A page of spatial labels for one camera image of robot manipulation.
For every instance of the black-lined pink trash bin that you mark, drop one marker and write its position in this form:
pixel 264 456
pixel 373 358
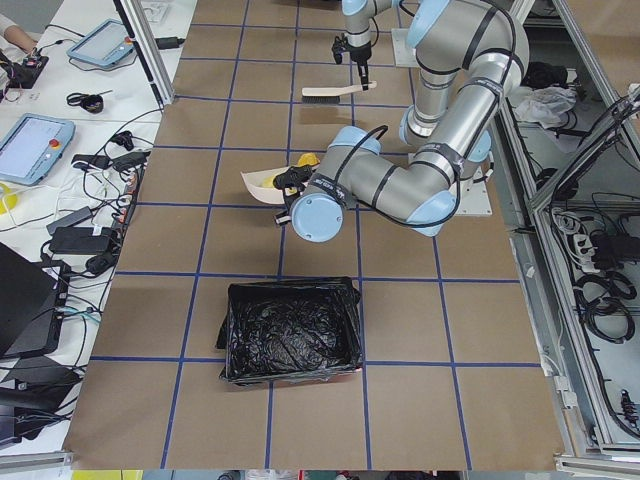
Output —
pixel 291 330

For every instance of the black power adapter brick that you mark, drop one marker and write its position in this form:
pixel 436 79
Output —
pixel 81 240

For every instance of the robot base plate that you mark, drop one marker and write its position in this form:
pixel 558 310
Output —
pixel 404 54
pixel 474 199

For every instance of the orange-brown bread piece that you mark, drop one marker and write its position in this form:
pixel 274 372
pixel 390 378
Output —
pixel 307 159

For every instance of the black roll of tape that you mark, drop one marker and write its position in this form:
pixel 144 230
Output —
pixel 93 104

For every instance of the yellow fruit peel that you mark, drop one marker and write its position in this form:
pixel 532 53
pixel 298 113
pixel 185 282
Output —
pixel 269 182

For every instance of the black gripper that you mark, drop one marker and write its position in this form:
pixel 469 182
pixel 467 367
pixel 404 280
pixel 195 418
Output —
pixel 291 177
pixel 361 52

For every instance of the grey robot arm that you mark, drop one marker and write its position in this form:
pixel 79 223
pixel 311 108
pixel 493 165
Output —
pixel 356 40
pixel 471 55

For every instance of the crumpled white cloth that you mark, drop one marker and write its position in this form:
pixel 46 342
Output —
pixel 546 106

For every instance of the blue teach pendant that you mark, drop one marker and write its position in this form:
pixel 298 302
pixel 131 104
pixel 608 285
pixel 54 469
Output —
pixel 103 47
pixel 33 146

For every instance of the blue teach pendant far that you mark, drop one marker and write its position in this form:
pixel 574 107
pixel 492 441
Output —
pixel 103 47

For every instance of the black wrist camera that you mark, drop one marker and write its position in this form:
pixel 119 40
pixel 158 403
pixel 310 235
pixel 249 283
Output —
pixel 339 47

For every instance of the black laptop computer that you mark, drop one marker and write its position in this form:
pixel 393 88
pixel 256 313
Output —
pixel 32 297

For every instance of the white plastic dustpan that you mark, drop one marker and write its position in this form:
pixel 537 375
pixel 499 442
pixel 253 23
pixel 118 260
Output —
pixel 260 186

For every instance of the aluminium frame post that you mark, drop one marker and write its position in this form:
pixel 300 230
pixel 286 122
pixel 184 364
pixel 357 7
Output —
pixel 139 32

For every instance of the blue teach pendant near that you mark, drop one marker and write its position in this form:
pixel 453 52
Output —
pixel 33 146

